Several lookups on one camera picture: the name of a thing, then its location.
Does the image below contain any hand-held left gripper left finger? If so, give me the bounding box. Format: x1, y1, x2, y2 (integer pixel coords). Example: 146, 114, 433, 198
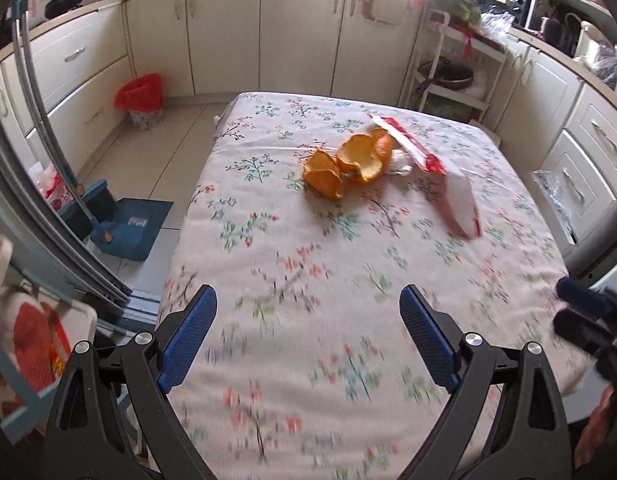
41, 284, 219, 480

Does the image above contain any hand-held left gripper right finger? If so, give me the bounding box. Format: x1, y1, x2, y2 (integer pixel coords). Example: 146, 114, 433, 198
398, 284, 574, 480

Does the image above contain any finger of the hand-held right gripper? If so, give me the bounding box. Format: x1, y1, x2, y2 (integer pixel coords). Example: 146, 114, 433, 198
555, 277, 614, 321
553, 307, 609, 356

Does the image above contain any red and white wrapper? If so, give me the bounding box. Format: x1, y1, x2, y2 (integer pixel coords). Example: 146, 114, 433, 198
365, 114, 483, 238

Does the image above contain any white tissue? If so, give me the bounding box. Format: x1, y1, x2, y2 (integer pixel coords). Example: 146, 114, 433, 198
391, 150, 416, 177

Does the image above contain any orange peel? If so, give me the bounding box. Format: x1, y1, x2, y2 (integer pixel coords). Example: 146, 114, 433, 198
303, 149, 345, 200
337, 133, 389, 184
371, 128, 394, 161

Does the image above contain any person's right hand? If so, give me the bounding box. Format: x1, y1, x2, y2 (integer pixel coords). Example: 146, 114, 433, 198
573, 385, 617, 468

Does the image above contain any floral tablecloth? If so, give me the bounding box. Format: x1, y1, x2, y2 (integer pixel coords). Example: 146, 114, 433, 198
156, 91, 589, 480

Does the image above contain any red patterned cushion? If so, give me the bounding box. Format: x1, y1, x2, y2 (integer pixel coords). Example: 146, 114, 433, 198
11, 302, 74, 393

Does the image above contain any cream drawer cabinet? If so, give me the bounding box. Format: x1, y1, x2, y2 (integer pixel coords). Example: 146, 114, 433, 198
503, 27, 617, 281

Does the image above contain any red and white plastic bag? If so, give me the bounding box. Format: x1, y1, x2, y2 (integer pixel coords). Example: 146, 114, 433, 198
36, 165, 74, 208

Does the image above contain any white shelf rack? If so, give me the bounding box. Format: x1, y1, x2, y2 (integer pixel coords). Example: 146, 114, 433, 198
401, 7, 509, 126

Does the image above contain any bin with red liner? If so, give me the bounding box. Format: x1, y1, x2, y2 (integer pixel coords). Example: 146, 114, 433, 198
114, 73, 165, 132

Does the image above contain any white kettle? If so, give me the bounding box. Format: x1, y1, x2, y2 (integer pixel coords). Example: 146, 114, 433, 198
573, 20, 606, 63

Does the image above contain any dark wok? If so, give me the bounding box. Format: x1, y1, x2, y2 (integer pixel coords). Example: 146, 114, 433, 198
417, 57, 475, 93

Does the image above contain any black countertop appliance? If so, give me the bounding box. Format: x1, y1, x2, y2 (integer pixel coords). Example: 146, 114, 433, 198
541, 17, 574, 53

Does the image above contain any crumpled clear plastic bag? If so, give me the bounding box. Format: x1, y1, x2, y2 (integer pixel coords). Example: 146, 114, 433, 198
481, 7, 514, 36

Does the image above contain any cream kitchen cabinet run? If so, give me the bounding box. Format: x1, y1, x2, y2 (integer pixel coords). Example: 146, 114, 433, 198
0, 0, 429, 176

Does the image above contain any green vegetable bag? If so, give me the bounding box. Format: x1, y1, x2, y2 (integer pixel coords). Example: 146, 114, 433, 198
428, 0, 481, 26

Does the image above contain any blue long-handled dustpan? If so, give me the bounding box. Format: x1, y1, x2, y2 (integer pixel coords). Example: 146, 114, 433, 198
18, 10, 175, 262

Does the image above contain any grey sliding door frame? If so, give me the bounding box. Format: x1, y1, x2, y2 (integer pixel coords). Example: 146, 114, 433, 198
0, 105, 134, 331

